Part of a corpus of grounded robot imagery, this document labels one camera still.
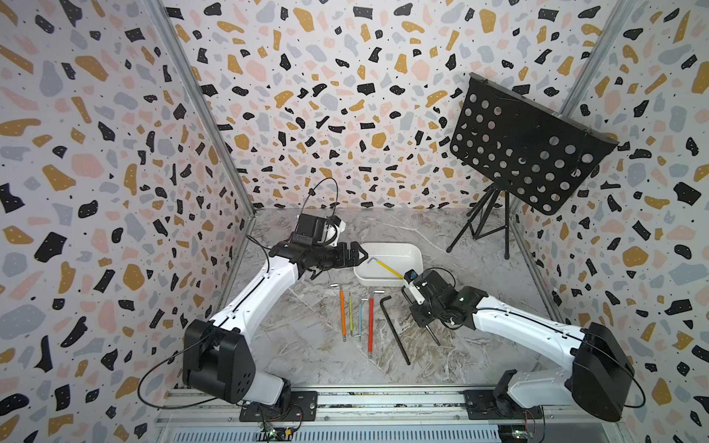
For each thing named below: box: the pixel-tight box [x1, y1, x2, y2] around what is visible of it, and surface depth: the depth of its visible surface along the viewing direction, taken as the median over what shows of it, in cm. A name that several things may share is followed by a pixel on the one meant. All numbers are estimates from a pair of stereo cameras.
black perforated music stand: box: [446, 71, 620, 260], surface depth 78 cm
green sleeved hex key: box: [348, 291, 354, 336], surface depth 94 cm
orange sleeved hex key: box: [329, 283, 348, 343], surface depth 94 cm
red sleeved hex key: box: [367, 289, 385, 360], surface depth 92 cm
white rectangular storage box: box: [353, 242, 424, 288], surface depth 105 cm
